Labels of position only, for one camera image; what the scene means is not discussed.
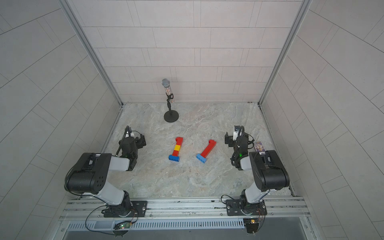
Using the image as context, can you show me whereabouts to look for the printed card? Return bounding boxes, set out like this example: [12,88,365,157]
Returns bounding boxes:
[254,141,266,153]

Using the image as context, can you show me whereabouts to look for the black microphone stand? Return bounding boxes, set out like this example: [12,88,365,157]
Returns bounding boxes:
[164,94,179,123]

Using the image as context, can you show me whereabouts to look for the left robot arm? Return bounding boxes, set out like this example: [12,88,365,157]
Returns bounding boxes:
[64,133,146,216]

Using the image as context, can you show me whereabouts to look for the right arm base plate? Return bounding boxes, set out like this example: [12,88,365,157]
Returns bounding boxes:
[225,199,268,217]

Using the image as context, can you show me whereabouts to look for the red lego brick top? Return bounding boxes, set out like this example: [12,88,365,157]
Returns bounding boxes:
[176,137,184,146]

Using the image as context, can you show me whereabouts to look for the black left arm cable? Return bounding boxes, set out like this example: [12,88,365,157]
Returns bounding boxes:
[115,125,134,157]

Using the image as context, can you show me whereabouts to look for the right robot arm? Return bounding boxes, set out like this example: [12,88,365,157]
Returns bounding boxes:
[225,132,290,212]

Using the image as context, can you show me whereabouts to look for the light blue lego brick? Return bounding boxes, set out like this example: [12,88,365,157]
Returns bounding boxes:
[197,154,207,164]

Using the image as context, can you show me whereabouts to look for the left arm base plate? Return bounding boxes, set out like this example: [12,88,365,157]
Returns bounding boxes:
[102,201,148,218]

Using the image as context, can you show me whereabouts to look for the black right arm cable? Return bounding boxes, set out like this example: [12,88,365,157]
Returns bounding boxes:
[230,125,256,170]

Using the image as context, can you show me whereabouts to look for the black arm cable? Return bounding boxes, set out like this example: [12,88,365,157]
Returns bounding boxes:
[230,125,256,170]
[115,125,134,157]

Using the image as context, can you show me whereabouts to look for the right circuit board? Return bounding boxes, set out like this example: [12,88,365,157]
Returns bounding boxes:
[243,219,261,234]

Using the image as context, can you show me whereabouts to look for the left green circuit board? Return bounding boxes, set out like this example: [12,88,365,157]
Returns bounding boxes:
[114,221,133,231]

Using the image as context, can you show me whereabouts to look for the dark blue lego brick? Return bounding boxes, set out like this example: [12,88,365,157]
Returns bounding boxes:
[169,155,180,162]

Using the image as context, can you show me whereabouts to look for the aluminium rail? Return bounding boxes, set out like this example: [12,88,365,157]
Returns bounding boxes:
[59,196,311,223]

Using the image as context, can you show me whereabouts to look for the glittery silver microphone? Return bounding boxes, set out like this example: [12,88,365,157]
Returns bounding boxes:
[162,79,174,103]

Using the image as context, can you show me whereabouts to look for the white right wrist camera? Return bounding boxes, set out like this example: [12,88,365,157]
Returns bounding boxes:
[233,126,242,141]

